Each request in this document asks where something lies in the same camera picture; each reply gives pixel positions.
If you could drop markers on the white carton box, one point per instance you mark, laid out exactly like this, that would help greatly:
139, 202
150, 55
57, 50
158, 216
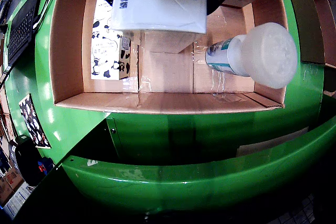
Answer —
162, 3

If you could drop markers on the red printed cardboard boxes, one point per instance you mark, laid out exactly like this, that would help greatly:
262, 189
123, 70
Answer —
10, 182

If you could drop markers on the black laptop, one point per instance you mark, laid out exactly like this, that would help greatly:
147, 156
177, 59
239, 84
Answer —
21, 32

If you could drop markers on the green metal shelf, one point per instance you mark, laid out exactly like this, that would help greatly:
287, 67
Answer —
183, 182

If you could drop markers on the flattened patterned carton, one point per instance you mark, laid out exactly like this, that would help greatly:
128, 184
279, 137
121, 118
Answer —
34, 121

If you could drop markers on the open cardboard box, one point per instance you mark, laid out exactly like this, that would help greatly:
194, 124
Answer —
323, 24

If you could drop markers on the black round device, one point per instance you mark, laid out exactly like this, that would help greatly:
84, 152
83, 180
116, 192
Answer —
29, 163

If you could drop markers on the white bottle frosted cap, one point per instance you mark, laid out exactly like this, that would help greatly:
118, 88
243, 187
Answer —
270, 53

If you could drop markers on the grey paper sheet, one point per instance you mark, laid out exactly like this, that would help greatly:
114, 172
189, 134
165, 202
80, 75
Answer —
270, 142

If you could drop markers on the shallow cardboard tray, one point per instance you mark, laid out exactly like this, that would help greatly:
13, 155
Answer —
168, 72

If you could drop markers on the cow print hand cream box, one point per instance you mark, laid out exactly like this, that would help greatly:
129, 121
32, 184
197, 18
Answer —
105, 56

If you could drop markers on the blue white small packages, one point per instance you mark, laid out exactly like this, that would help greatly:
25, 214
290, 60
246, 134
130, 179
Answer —
44, 165

